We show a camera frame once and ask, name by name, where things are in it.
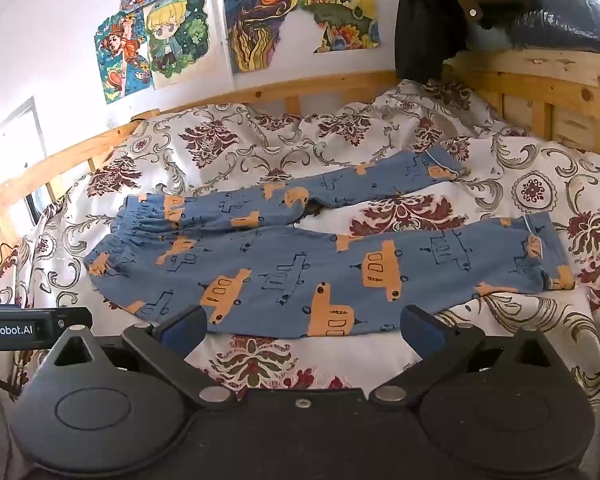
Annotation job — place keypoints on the blue swirl wall poster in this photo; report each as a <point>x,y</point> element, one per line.
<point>257,25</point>

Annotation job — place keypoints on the landscape wall poster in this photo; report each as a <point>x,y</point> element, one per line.
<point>340,5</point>

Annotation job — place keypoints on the dark hanging garment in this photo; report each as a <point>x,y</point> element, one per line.
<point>425,20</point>

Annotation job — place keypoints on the wooden bed frame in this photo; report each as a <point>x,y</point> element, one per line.
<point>555,70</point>

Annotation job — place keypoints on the orange-haired figure wall poster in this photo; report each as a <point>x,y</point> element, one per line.
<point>122,60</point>

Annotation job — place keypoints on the floral printed blanket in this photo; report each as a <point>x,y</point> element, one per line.
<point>230,130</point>

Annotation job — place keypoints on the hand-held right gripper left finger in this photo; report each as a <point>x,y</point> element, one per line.
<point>187,330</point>

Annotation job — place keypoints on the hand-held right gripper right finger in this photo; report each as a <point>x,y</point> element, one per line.
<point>421,331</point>

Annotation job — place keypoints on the blue pants with orange cars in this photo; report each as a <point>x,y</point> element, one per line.
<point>305,260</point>

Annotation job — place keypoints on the blond figure wall poster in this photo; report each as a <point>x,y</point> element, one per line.
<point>177,35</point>

